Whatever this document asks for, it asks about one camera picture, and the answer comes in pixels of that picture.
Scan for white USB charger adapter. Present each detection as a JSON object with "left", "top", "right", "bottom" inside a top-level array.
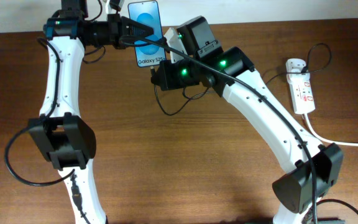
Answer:
[{"left": 285, "top": 58, "right": 306, "bottom": 78}]

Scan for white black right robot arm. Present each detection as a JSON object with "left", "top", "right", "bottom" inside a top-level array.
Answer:
[{"left": 152, "top": 16, "right": 344, "bottom": 223}]

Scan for black USB charging cable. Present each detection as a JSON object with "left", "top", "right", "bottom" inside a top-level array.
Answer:
[{"left": 149, "top": 42, "right": 333, "bottom": 116}]

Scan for white power strip cord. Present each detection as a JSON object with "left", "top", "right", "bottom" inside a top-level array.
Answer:
[{"left": 301, "top": 112, "right": 358, "bottom": 149}]

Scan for blue Galaxy smartphone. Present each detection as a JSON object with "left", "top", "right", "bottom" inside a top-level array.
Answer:
[{"left": 127, "top": 0, "right": 167, "bottom": 68}]

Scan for white power strip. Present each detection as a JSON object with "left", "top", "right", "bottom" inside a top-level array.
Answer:
[{"left": 287, "top": 72, "right": 315, "bottom": 114}]

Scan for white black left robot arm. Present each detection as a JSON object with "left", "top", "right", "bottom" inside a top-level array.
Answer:
[{"left": 29, "top": 1, "right": 154, "bottom": 223}]

